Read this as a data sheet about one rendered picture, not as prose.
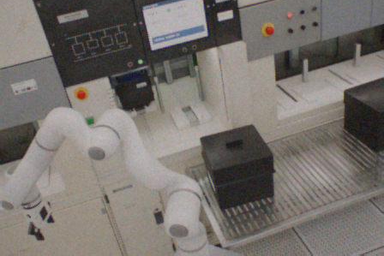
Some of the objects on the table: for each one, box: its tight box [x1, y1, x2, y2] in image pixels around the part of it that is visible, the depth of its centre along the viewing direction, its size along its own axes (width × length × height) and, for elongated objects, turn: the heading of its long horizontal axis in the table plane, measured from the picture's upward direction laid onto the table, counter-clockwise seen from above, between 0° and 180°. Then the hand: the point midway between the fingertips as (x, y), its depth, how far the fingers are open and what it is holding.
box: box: [344, 77, 384, 153], centre depth 215 cm, size 29×29×25 cm
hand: (45, 229), depth 162 cm, fingers open, 8 cm apart
